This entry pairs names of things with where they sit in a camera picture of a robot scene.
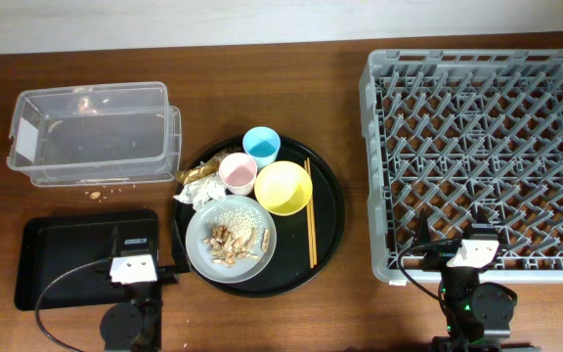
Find crumpled white tissue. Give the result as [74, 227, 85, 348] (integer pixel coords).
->
[173, 172, 227, 211]

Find black rectangular tray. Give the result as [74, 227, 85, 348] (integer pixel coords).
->
[14, 209, 158, 311]

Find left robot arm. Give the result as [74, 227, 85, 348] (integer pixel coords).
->
[100, 220, 179, 352]

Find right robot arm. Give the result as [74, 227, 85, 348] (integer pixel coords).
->
[414, 211, 539, 352]

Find gold foil wrapper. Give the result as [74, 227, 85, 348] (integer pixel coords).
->
[176, 149, 230, 185]

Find clear plastic storage bin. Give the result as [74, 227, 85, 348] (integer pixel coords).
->
[7, 81, 182, 188]

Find yellow plastic bowl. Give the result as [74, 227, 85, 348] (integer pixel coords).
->
[254, 161, 313, 216]

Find food scraps on plate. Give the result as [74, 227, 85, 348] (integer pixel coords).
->
[202, 206, 271, 267]

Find round black serving tray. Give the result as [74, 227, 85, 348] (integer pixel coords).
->
[171, 134, 346, 298]

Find grey dishwasher rack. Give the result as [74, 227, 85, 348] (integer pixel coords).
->
[359, 49, 563, 286]

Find blue plastic cup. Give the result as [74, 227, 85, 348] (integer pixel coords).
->
[242, 126, 281, 170]

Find wooden chopstick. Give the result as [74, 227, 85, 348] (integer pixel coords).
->
[304, 157, 317, 269]
[305, 157, 318, 269]

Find pink plastic cup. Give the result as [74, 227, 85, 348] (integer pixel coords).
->
[219, 153, 257, 196]

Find grey plate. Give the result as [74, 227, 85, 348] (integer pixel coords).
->
[185, 195, 277, 284]

